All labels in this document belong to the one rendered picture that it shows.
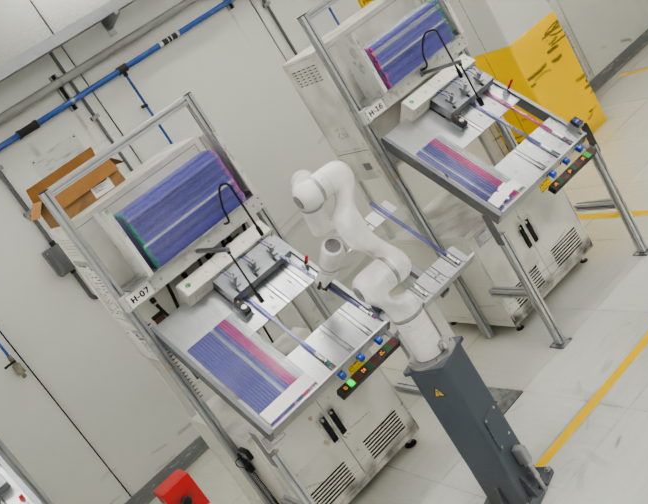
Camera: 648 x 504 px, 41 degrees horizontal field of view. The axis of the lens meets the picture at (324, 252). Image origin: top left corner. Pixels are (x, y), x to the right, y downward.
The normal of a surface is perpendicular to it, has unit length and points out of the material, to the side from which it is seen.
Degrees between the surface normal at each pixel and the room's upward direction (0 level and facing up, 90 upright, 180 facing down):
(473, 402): 90
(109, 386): 90
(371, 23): 90
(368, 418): 90
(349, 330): 42
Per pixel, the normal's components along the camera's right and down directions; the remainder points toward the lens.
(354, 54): -0.68, 0.59
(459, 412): -0.48, 0.55
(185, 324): -0.04, -0.61
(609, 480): -0.51, -0.81
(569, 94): 0.51, -0.02
